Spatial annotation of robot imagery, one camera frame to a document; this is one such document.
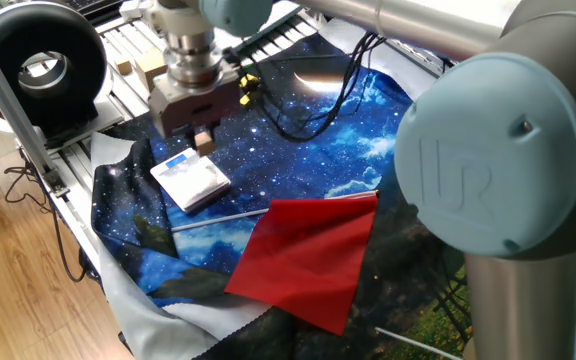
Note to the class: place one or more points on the grey Schunk gripper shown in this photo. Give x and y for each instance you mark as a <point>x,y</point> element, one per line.
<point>193,105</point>

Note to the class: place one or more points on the small wooden cube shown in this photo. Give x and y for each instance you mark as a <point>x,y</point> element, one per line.
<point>205,145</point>
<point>123,66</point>

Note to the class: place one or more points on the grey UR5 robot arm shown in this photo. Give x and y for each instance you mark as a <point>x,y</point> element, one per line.
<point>493,150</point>

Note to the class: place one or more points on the silver digital kitchen scale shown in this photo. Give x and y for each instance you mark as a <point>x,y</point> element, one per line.
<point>190,182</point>

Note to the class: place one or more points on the yellow curved block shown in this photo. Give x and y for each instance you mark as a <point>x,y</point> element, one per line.
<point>248,82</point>

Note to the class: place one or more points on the large wooden cube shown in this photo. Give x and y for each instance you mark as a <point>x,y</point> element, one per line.
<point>148,67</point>

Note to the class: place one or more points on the starry night sky cloth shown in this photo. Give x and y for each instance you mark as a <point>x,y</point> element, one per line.
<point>293,165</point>

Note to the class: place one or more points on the small white box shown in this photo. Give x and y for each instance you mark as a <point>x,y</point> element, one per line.
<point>130,9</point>

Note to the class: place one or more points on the black keyboard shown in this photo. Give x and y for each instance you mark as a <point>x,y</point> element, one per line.
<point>93,7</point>

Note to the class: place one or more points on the red flag on white stick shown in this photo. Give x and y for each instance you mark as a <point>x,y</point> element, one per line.
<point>308,260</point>

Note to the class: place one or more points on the slanted aluminium frame post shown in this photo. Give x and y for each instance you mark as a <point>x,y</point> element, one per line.
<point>8,105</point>

